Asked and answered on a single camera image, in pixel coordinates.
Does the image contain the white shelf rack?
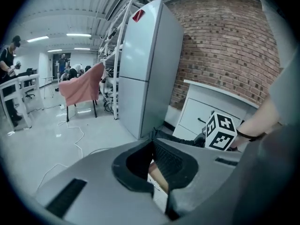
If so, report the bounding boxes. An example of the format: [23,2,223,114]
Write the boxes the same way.
[97,0,142,120]

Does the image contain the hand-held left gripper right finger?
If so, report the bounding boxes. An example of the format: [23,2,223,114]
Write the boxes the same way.
[152,138,243,221]

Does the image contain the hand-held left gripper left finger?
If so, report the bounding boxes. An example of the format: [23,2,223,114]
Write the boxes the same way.
[35,138,170,225]

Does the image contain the black wristband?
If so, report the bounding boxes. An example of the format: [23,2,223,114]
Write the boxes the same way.
[236,128,268,142]

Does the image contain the red sticker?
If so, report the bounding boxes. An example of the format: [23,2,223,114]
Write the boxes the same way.
[132,9,146,23]

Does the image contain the white table frame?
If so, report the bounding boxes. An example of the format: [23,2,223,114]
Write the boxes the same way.
[0,73,45,131]

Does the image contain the person's right forearm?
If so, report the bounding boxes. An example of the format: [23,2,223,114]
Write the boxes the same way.
[234,91,285,151]

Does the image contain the white floor cable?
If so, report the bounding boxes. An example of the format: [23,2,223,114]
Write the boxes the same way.
[35,118,113,195]

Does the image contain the grey refrigerator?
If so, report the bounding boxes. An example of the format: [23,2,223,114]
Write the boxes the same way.
[118,0,185,139]

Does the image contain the black office chair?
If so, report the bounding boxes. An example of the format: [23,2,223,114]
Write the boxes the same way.
[24,67,36,100]

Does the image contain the white desk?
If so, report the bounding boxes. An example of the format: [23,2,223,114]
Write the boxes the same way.
[172,79,261,150]

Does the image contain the person's white shirt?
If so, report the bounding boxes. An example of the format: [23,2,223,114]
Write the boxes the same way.
[259,0,300,132]

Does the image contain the pink armchair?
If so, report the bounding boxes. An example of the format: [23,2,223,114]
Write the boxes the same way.
[58,62,106,123]

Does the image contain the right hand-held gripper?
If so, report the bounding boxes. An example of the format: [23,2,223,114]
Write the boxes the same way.
[198,111,238,152]

